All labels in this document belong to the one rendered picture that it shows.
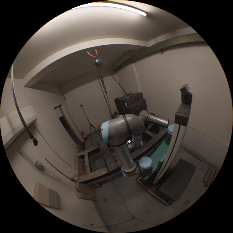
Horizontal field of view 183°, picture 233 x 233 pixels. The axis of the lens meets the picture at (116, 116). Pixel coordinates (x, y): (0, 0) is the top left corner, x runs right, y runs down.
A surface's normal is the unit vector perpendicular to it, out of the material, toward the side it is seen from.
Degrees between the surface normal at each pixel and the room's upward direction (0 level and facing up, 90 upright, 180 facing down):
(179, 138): 90
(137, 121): 58
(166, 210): 0
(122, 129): 65
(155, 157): 0
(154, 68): 90
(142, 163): 8
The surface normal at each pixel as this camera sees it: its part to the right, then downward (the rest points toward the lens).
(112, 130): -0.06, -0.16
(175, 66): -0.88, 0.42
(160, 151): -0.30, -0.86
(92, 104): 0.39, 0.29
